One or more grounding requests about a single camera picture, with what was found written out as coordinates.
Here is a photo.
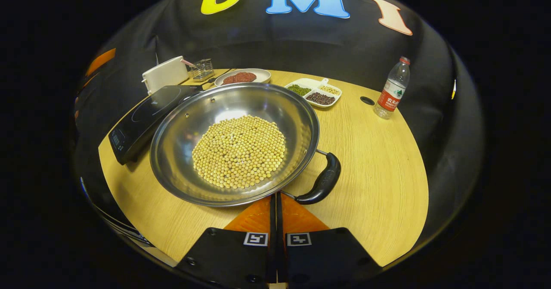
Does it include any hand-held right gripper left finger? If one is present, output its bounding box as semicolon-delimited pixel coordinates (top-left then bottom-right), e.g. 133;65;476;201
176;193;277;283

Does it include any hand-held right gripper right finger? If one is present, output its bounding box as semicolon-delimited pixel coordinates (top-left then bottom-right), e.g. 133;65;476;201
275;192;383;284

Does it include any black induction cooktop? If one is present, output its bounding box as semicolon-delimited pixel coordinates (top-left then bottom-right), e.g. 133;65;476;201
108;85;203;165

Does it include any stainless steel pot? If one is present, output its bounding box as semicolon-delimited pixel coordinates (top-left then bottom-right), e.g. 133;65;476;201
149;82;341;207

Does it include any white toaster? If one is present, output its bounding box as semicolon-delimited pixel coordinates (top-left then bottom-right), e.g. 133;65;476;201
142;56;190;95

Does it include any large soybean heap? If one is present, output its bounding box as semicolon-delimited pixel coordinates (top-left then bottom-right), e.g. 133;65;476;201
192;115;286;190

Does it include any dark red bean portion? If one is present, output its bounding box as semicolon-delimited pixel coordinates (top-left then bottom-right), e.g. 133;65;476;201
306;92;335;105

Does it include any black backdrop cloth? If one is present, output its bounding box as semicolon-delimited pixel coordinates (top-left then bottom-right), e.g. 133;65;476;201
73;0;485;242

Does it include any white round plate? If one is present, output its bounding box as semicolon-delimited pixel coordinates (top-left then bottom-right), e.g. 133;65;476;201
214;68;272;87

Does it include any white divided dish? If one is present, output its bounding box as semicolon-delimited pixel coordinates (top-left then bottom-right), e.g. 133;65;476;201
284;78;343;109

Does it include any clear water bottle red label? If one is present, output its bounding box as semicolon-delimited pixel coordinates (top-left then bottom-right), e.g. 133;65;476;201
374;56;411;120

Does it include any wire mesh holder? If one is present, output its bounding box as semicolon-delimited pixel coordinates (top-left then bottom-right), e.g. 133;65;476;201
192;59;214;81

